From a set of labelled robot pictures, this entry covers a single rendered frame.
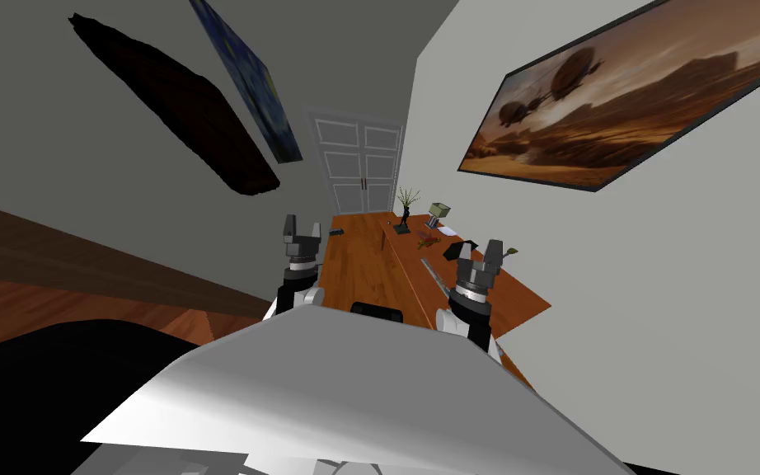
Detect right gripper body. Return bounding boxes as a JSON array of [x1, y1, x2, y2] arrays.
[[455, 256, 504, 289]]

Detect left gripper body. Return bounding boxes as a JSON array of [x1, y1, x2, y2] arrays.
[[284, 235, 323, 264]]

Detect wooden desk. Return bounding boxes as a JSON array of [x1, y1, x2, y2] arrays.
[[379, 187, 552, 390]]

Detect white panelled double door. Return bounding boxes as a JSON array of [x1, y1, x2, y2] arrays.
[[306, 108, 408, 216]]

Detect blue painting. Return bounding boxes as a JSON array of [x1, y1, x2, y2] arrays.
[[188, 0, 305, 166]]

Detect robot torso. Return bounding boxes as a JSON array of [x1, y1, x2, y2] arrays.
[[79, 301, 633, 475]]

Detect framed desert airship painting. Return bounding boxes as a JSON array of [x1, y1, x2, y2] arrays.
[[456, 0, 760, 195]]

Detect dark brown wall panel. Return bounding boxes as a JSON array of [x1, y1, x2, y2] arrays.
[[66, 12, 282, 199]]

